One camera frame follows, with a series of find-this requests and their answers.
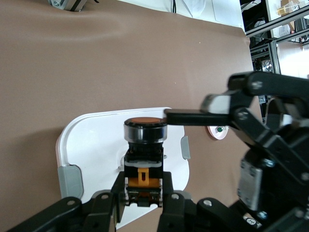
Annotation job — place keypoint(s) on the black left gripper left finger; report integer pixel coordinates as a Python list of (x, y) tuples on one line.
[(101, 207)]

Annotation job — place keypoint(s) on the aluminium profile bracket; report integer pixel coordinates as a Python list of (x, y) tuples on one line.
[(65, 4)]

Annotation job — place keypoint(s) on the white lidded box grey clips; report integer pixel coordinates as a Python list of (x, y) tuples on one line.
[(96, 135)]

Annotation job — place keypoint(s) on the metal storage rack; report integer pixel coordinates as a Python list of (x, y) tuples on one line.
[(272, 21)]

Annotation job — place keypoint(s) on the black orange push-button switch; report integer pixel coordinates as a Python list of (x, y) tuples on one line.
[(144, 135)]

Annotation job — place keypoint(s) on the white green push-button switch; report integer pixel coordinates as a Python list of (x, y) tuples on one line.
[(219, 129)]

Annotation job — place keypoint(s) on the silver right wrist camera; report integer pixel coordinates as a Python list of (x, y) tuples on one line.
[(249, 183)]

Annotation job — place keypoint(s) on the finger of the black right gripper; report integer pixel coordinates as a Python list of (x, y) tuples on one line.
[(193, 117)]

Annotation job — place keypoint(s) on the pale pink round plate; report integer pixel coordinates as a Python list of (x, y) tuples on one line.
[(214, 135)]

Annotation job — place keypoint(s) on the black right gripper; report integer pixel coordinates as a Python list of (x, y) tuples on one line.
[(289, 169)]

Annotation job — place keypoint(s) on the white fabric cover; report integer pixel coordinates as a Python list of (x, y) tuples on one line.
[(205, 9)]

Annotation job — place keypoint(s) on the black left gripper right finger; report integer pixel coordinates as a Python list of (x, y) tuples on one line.
[(173, 210)]

